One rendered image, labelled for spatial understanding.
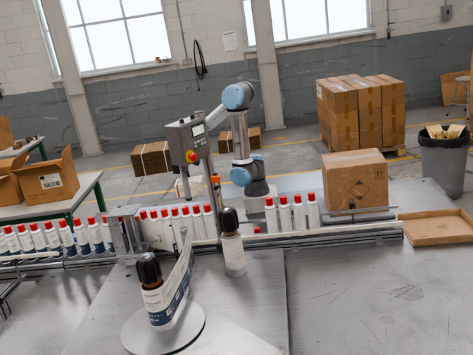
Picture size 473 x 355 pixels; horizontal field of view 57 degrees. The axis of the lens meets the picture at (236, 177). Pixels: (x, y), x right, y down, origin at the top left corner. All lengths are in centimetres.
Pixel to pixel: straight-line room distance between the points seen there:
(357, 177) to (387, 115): 329
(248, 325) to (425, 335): 58
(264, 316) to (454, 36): 697
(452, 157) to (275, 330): 307
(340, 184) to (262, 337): 99
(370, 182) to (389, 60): 561
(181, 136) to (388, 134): 391
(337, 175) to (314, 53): 536
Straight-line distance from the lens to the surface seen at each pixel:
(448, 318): 173
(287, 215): 206
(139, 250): 213
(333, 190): 227
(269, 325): 161
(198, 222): 210
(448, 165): 437
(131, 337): 169
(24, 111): 834
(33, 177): 359
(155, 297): 158
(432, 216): 236
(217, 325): 165
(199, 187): 256
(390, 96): 549
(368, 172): 227
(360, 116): 542
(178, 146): 200
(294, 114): 759
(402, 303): 177
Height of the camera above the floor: 190
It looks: 20 degrees down
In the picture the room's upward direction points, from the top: 9 degrees counter-clockwise
